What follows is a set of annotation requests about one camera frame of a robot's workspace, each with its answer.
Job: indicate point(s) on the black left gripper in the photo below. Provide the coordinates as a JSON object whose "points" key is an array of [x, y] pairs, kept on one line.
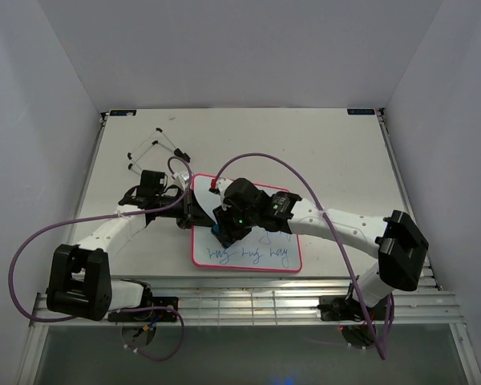
{"points": [[193, 214]]}

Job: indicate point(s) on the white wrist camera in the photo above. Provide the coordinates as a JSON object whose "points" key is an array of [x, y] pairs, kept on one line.
{"points": [[181, 181], [219, 188]]}

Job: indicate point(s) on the blue bone-shaped eraser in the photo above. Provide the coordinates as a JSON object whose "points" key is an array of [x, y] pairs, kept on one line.
{"points": [[221, 234]]}

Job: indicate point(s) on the blue left corner label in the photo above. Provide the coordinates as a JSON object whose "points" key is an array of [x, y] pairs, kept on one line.
{"points": [[123, 112]]}

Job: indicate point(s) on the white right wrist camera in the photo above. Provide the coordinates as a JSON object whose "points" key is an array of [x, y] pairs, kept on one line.
{"points": [[219, 188]]}

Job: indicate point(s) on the blue corner label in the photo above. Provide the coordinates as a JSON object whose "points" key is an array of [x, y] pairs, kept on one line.
{"points": [[123, 112], [360, 112]]}

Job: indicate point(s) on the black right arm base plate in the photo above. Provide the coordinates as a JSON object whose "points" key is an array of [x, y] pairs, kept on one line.
{"points": [[339, 309]]}

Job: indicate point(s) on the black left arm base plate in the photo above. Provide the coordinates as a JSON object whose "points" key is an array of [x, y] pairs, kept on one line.
{"points": [[153, 314]]}

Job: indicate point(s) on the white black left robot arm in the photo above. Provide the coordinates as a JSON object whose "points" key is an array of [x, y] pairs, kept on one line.
{"points": [[80, 283]]}

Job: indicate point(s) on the blue right corner label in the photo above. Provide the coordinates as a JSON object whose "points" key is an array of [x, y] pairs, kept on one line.
{"points": [[360, 112]]}

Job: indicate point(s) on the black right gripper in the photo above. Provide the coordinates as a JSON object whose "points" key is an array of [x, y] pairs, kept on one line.
{"points": [[227, 233]]}

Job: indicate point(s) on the pink framed whiteboard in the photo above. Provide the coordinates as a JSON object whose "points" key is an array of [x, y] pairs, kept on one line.
{"points": [[260, 251]]}

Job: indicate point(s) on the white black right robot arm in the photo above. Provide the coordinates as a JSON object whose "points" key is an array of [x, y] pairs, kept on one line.
{"points": [[395, 242]]}

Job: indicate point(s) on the black wire easel stand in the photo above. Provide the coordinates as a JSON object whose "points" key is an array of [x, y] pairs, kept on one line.
{"points": [[155, 140]]}

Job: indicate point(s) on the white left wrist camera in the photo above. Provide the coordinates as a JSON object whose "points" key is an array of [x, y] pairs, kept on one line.
{"points": [[181, 181]]}

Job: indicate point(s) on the aluminium rail frame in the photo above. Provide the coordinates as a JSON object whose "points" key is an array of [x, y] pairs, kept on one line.
{"points": [[348, 159]]}

